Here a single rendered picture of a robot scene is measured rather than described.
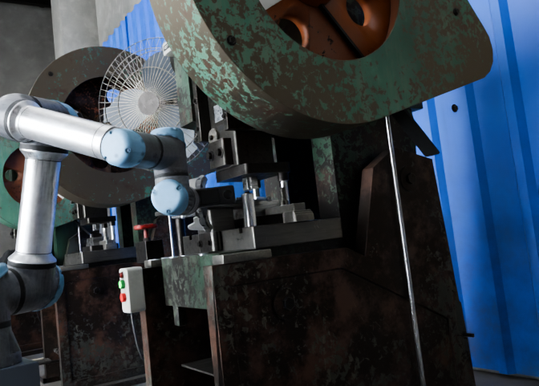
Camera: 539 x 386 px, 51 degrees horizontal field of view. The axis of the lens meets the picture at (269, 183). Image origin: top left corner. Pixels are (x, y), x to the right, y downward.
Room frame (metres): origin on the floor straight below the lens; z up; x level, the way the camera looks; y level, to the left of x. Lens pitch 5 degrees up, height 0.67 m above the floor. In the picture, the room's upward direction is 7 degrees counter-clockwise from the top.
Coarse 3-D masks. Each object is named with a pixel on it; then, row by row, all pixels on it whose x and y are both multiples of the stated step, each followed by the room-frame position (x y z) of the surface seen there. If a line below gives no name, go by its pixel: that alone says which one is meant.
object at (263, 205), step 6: (258, 204) 1.67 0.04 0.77; (264, 204) 1.68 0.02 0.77; (270, 204) 1.70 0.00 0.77; (276, 204) 1.71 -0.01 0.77; (234, 210) 1.76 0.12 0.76; (240, 210) 1.73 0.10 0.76; (258, 210) 1.67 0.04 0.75; (264, 210) 1.68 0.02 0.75; (234, 216) 1.76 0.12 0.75; (240, 216) 1.73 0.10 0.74
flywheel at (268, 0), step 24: (264, 0) 1.28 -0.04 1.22; (288, 0) 1.38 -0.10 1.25; (312, 0) 1.40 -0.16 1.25; (336, 0) 1.47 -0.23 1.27; (360, 0) 1.54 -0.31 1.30; (384, 0) 1.56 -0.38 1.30; (312, 24) 1.42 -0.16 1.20; (384, 24) 1.56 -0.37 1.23; (312, 48) 1.41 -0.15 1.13; (336, 48) 1.45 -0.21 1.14; (360, 48) 1.50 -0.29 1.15
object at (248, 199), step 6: (246, 192) 1.53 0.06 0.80; (246, 198) 1.52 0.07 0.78; (252, 198) 1.53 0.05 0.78; (246, 204) 1.52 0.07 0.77; (252, 204) 1.53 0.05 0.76; (246, 210) 1.52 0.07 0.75; (252, 210) 1.52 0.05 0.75; (246, 216) 1.52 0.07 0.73; (252, 216) 1.52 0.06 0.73; (246, 222) 1.53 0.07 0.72; (252, 222) 1.52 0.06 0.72
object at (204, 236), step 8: (208, 208) 1.59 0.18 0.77; (216, 208) 1.60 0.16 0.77; (224, 208) 1.63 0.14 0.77; (232, 208) 1.65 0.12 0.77; (240, 208) 1.72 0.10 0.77; (216, 216) 1.62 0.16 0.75; (224, 216) 1.64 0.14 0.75; (232, 216) 1.65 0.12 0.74; (216, 224) 1.62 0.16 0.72; (224, 224) 1.64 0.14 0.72; (232, 224) 1.65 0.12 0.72; (200, 232) 1.68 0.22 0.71; (216, 232) 1.62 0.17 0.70; (200, 240) 1.68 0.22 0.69; (208, 240) 1.63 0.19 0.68; (216, 240) 1.62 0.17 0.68; (200, 248) 1.69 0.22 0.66; (208, 248) 1.64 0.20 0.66; (216, 248) 1.62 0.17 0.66
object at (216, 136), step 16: (208, 96) 1.76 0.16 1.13; (224, 128) 1.69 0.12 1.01; (208, 144) 1.73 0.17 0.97; (224, 144) 1.65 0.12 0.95; (240, 144) 1.65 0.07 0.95; (256, 144) 1.68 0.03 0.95; (272, 144) 1.72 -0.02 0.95; (224, 160) 1.65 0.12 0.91; (240, 160) 1.65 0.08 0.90; (256, 160) 1.68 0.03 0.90; (272, 160) 1.71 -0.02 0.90
